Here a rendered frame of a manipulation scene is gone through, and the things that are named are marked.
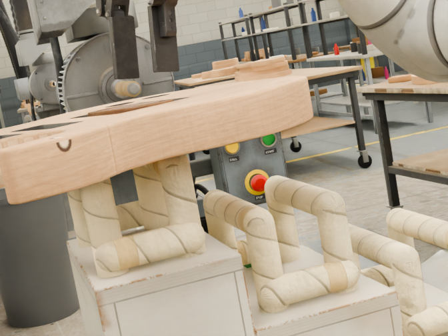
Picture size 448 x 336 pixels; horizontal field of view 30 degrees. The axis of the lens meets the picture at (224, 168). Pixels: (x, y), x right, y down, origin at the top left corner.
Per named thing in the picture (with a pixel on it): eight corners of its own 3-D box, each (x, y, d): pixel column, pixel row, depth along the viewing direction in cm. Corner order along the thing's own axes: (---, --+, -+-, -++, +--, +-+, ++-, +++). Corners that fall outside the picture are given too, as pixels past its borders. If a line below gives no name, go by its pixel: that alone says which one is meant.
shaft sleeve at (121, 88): (112, 90, 184) (120, 78, 184) (124, 98, 185) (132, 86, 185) (121, 91, 167) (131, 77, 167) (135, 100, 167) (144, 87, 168)
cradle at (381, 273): (333, 297, 113) (329, 275, 112) (407, 277, 116) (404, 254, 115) (344, 303, 110) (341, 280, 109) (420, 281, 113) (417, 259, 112)
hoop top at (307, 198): (263, 200, 107) (258, 176, 107) (286, 195, 108) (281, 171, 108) (325, 225, 88) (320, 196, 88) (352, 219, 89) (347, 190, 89)
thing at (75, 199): (77, 244, 101) (60, 168, 100) (102, 237, 102) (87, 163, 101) (80, 249, 98) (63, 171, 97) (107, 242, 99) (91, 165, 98)
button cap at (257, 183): (249, 191, 197) (246, 175, 196) (265, 188, 198) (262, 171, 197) (253, 193, 193) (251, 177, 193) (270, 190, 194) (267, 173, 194)
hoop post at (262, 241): (255, 307, 90) (240, 224, 89) (282, 300, 91) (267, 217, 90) (265, 315, 87) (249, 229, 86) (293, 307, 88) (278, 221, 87)
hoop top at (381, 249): (328, 246, 111) (324, 223, 110) (350, 241, 112) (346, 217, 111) (401, 279, 92) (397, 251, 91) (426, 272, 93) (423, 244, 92)
